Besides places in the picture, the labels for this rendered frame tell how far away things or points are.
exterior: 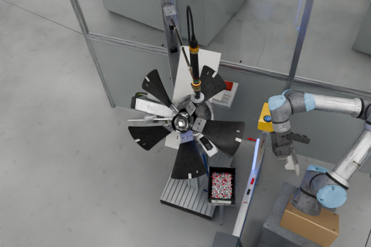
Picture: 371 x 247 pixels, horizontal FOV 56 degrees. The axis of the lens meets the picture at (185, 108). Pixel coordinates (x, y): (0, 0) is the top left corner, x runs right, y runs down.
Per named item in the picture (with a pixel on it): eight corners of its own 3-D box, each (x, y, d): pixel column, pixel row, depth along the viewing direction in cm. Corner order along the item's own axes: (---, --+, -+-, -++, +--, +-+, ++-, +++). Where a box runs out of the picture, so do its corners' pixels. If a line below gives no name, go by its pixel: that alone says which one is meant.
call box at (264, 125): (263, 111, 236) (264, 101, 227) (277, 115, 233) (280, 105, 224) (256, 130, 227) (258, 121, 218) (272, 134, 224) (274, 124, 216)
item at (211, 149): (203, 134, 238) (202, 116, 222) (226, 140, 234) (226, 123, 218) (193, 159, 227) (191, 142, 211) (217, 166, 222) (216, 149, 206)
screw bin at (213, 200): (208, 171, 229) (208, 166, 223) (234, 172, 227) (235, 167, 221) (207, 203, 215) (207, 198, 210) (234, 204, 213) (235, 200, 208)
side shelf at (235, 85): (194, 75, 279) (194, 73, 277) (238, 85, 269) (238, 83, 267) (183, 97, 266) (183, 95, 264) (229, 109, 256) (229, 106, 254)
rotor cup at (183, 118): (174, 127, 218) (166, 132, 206) (178, 105, 214) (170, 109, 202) (196, 133, 214) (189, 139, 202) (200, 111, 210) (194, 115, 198)
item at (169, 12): (163, 16, 224) (162, 5, 217) (174, 14, 225) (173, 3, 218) (167, 26, 218) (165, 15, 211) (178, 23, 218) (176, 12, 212)
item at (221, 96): (213, 90, 264) (213, 89, 262) (232, 96, 260) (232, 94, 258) (208, 98, 260) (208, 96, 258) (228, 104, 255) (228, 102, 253)
